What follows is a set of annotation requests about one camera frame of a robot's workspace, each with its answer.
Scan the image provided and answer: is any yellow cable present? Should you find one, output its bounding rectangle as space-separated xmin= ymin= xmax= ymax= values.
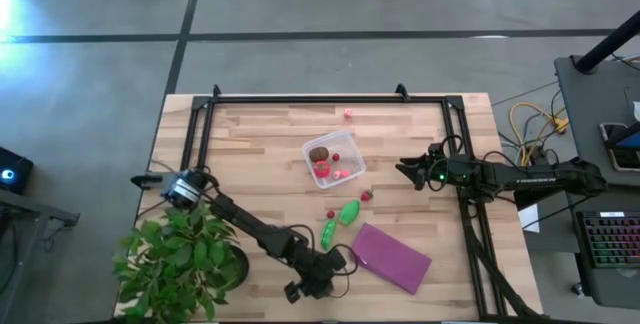
xmin=508 ymin=102 xmax=571 ymax=168

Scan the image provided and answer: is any backlit computer keyboard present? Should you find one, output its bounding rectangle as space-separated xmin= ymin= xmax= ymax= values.
xmin=582 ymin=215 xmax=640 ymax=269

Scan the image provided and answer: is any phone with tan case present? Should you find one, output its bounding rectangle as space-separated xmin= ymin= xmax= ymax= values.
xmin=599 ymin=122 xmax=640 ymax=173

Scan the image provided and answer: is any black side bracket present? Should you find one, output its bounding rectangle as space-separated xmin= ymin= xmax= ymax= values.
xmin=130 ymin=172 xmax=166 ymax=190

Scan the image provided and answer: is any grey side desk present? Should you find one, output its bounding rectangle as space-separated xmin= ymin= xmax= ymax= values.
xmin=553 ymin=54 xmax=640 ymax=188

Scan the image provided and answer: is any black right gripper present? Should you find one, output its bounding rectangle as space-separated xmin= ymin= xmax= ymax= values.
xmin=395 ymin=143 xmax=484 ymax=194

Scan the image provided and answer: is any large green toy pepper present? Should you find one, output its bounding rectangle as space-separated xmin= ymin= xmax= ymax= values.
xmin=338 ymin=199 xmax=362 ymax=227

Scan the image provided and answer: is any black plant pot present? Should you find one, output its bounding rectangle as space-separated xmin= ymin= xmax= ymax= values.
xmin=219 ymin=244 xmax=250 ymax=290

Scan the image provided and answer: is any black aluminium table frame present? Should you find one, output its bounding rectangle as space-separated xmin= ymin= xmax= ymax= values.
xmin=179 ymin=94 xmax=544 ymax=324

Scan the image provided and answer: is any black box with blue light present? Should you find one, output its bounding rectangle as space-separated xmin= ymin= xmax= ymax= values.
xmin=0 ymin=146 xmax=35 ymax=195

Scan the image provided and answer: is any white paper sheet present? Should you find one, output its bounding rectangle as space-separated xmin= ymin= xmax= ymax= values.
xmin=518 ymin=203 xmax=541 ymax=234

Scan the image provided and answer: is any clear plastic tupperware container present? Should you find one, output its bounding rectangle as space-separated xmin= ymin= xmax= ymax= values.
xmin=301 ymin=130 xmax=367 ymax=190

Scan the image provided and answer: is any blue screen device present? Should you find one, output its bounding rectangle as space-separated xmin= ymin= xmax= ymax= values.
xmin=608 ymin=122 xmax=640 ymax=151

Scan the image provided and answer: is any green leafy plant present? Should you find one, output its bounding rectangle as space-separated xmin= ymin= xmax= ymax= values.
xmin=110 ymin=203 xmax=246 ymax=324

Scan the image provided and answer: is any black round pole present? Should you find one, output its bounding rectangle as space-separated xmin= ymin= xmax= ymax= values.
xmin=573 ymin=11 xmax=640 ymax=74

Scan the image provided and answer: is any dark side table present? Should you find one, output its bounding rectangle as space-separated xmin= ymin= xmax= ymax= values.
xmin=0 ymin=188 xmax=81 ymax=323

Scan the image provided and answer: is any purple folded cloth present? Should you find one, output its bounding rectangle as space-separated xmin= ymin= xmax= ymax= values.
xmin=348 ymin=222 xmax=433 ymax=296

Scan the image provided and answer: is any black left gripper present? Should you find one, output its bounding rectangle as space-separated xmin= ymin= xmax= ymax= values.
xmin=284 ymin=247 xmax=347 ymax=305

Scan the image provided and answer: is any slim green toy pea pod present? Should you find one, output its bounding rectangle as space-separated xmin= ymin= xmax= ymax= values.
xmin=320 ymin=219 xmax=338 ymax=251

